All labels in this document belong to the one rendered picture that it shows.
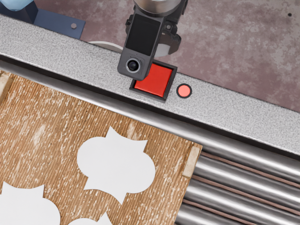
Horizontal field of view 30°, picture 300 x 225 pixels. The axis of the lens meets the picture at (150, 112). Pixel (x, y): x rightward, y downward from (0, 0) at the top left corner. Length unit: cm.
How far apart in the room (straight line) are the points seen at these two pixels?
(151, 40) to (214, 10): 139
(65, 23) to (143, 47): 137
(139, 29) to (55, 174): 37
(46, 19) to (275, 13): 87
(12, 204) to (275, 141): 51
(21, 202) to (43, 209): 4
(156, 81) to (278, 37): 115
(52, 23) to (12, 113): 111
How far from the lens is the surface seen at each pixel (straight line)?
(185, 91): 112
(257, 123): 111
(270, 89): 212
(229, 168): 108
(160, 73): 111
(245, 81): 211
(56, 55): 116
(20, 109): 111
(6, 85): 111
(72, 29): 217
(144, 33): 82
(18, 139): 110
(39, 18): 221
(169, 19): 85
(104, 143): 106
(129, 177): 104
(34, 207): 106
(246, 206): 108
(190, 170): 103
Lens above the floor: 198
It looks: 75 degrees down
